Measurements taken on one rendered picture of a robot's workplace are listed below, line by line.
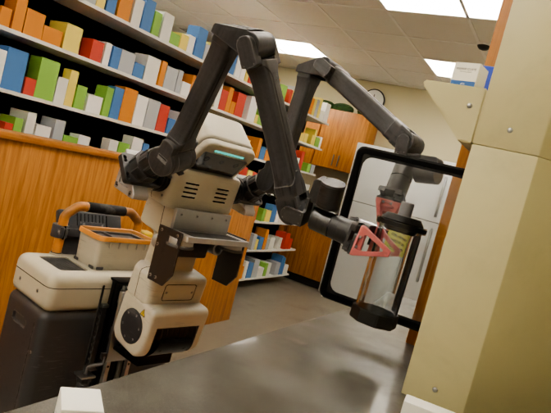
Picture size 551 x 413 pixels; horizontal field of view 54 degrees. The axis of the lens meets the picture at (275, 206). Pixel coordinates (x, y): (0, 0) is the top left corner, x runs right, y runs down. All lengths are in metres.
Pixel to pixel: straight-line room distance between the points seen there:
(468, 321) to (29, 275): 1.33
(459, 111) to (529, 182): 0.17
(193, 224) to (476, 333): 0.89
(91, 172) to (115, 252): 1.11
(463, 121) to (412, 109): 5.91
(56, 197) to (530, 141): 2.27
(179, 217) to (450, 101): 0.84
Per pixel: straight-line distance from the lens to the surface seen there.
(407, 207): 1.19
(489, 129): 1.04
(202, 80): 1.32
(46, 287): 1.78
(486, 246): 1.02
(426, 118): 6.88
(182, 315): 1.68
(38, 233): 2.84
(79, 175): 2.90
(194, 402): 0.81
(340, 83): 1.65
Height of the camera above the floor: 1.28
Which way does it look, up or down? 4 degrees down
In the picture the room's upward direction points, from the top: 15 degrees clockwise
